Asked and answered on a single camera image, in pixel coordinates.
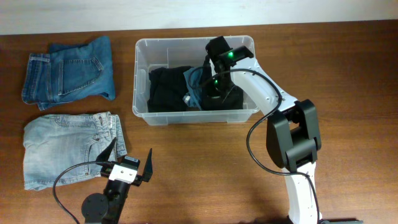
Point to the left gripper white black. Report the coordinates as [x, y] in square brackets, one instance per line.
[137, 179]

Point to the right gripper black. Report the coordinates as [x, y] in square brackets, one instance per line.
[211, 96]

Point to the black garment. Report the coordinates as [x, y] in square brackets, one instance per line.
[167, 89]
[233, 102]

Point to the blue shirt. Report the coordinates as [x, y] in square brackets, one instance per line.
[193, 96]

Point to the clear plastic storage bin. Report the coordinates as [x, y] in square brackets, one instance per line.
[169, 53]

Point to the light blue jeans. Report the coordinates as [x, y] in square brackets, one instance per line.
[55, 142]

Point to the dark blue jeans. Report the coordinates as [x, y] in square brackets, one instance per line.
[68, 73]

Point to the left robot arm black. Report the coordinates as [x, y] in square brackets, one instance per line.
[106, 207]

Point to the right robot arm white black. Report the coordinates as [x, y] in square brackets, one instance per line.
[293, 135]

